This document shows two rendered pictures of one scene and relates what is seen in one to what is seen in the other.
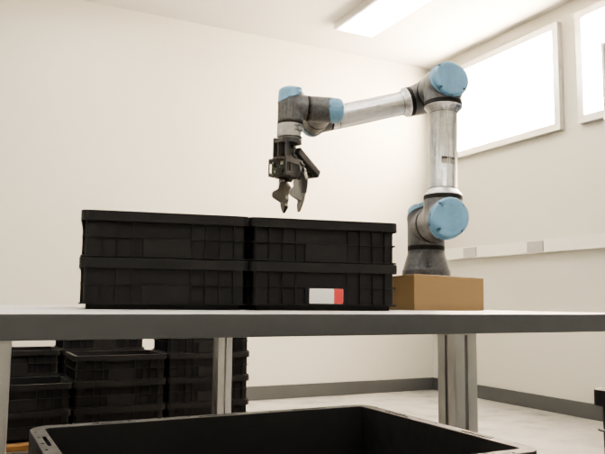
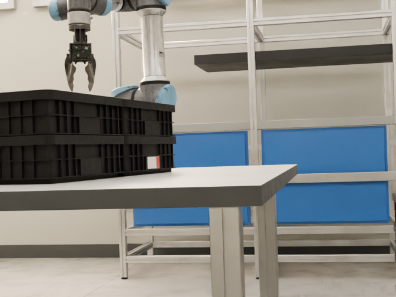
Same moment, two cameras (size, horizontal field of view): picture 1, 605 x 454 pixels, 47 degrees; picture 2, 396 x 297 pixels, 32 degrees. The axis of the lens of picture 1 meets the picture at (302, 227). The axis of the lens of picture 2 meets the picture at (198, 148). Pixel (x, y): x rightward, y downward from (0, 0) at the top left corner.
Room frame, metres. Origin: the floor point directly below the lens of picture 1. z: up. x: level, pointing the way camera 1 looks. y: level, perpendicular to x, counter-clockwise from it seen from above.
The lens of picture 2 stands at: (0.28, 1.63, 0.77)
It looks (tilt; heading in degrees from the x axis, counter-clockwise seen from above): 0 degrees down; 307
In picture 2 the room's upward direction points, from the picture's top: 2 degrees counter-clockwise
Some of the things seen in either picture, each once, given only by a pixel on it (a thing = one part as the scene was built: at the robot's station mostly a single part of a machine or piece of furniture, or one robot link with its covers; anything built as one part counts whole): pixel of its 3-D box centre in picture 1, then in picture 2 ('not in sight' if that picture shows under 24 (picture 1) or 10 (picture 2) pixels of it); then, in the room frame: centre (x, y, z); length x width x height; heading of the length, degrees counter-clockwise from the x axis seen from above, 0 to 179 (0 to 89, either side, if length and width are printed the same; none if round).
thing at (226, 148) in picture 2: not in sight; (189, 179); (2.88, -1.68, 0.60); 0.72 x 0.03 x 0.56; 27
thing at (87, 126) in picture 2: (162, 243); (43, 120); (1.78, 0.36, 0.87); 0.40 x 0.30 x 0.11; 107
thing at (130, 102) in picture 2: (310, 230); (111, 108); (1.89, -0.02, 0.92); 0.40 x 0.30 x 0.02; 107
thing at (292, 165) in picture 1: (287, 159); (79, 44); (1.96, 0.05, 1.13); 0.09 x 0.08 x 0.12; 139
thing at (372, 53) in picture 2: not in sight; (295, 58); (2.40, -2.18, 1.32); 1.20 x 0.45 x 0.06; 27
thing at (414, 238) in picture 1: (426, 225); (126, 103); (2.17, -0.39, 0.97); 0.13 x 0.12 x 0.14; 11
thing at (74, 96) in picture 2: (163, 224); (42, 101); (1.78, 0.36, 0.92); 0.40 x 0.30 x 0.02; 107
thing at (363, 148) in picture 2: not in sight; (324, 175); (2.16, -2.04, 0.60); 0.72 x 0.03 x 0.56; 27
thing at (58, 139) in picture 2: (160, 285); (45, 159); (1.78, 0.36, 0.76); 0.40 x 0.30 x 0.12; 107
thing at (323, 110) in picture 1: (322, 111); (92, 3); (2.00, -0.06, 1.29); 0.11 x 0.11 x 0.08; 11
